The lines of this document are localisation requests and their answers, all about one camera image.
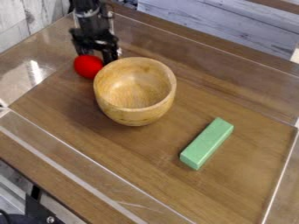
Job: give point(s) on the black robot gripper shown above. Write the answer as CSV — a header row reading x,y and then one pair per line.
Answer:
x,y
101,41

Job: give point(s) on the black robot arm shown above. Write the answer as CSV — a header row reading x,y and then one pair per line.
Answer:
x,y
92,16

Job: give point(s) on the green rectangular block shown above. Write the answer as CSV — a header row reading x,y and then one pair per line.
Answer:
x,y
201,147

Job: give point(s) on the clear acrylic tray wall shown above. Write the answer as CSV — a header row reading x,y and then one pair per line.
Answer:
x,y
117,174

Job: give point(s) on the wooden bowl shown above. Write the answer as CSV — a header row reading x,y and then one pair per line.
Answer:
x,y
135,89

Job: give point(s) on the black metal table bracket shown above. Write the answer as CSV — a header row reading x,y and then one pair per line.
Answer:
x,y
36,213

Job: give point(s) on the red plush strawberry toy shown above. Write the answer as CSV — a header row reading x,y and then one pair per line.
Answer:
x,y
86,66

